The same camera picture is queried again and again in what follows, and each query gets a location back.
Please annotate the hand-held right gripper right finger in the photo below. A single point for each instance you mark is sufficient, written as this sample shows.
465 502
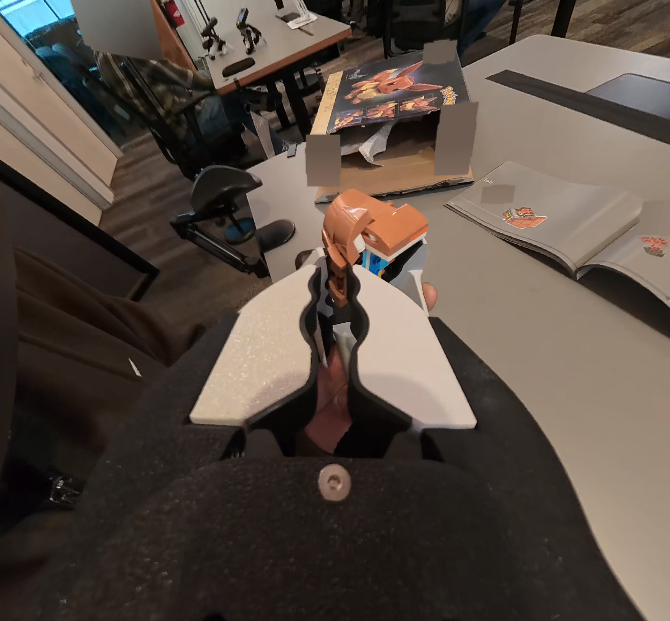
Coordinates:
413 370

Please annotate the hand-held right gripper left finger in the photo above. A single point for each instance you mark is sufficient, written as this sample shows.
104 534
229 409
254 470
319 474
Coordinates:
256 359

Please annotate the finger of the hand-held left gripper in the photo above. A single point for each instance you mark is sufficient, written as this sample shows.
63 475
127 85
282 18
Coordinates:
309 259
413 275

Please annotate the multicolour brick toy model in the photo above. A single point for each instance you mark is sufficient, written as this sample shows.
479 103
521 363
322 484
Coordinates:
387 218

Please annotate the grey desk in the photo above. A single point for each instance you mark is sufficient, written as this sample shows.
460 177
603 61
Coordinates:
523 370

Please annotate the light desk with brown edge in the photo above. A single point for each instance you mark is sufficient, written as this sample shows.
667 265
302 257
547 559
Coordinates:
293 45

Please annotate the person's left hand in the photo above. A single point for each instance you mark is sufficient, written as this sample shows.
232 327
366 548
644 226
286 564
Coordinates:
430 296

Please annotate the person's right hand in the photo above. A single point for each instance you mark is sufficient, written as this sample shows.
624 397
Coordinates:
330 401

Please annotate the crumpled clear plastic bag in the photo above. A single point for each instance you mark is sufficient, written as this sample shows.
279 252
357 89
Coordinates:
369 145

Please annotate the grey instruction booklet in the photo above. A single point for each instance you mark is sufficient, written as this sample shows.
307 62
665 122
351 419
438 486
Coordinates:
555 202

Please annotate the cardboard toy box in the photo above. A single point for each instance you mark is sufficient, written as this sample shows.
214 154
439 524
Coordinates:
398 82

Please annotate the black wrist rest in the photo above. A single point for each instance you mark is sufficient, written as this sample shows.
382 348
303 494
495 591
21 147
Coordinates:
238 67

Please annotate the small black white robot toy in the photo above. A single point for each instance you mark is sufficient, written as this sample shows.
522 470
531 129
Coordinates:
248 32
214 40

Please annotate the dark grey flat device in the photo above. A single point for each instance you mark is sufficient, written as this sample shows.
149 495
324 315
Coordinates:
633 92

